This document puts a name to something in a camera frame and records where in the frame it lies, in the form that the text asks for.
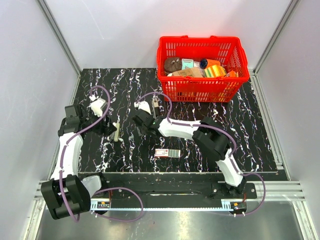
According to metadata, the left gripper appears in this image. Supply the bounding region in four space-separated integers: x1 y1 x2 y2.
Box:
80 107 117 137

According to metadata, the beige stapler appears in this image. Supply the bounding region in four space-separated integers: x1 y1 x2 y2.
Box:
112 122 121 142

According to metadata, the staple remover tool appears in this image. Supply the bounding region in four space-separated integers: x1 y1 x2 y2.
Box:
152 96 161 118

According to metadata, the red white staple box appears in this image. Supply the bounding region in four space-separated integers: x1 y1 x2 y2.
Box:
154 148 181 158

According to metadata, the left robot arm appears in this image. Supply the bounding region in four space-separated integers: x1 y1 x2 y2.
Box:
40 99 118 220

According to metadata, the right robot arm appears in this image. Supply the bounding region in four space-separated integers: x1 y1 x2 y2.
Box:
132 109 247 198

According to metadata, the brown round object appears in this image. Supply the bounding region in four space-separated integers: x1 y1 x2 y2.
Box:
164 57 182 75

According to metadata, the brown cardboard package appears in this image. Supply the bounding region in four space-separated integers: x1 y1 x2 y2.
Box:
167 67 205 78

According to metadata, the teal white card packet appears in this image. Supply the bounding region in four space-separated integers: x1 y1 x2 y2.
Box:
181 58 194 70

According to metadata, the orange bottle blue cap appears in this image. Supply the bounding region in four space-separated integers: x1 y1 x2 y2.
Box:
199 58 221 69

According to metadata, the green yellow striped box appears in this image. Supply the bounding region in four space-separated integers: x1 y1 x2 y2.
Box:
204 64 227 78

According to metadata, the small orange box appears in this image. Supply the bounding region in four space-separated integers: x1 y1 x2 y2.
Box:
225 70 239 78

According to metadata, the red plastic basket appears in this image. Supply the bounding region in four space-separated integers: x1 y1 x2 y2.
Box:
156 35 250 102

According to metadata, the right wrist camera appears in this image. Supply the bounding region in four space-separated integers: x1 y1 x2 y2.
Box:
134 100 152 116

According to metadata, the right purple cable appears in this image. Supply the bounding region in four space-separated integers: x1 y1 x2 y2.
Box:
134 91 266 217

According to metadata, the purple cable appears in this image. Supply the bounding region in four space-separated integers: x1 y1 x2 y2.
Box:
134 91 266 217
59 85 145 223

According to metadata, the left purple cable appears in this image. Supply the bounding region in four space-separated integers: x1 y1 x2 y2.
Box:
59 85 145 223

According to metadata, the white cable duct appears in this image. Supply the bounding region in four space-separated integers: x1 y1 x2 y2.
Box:
90 198 246 212

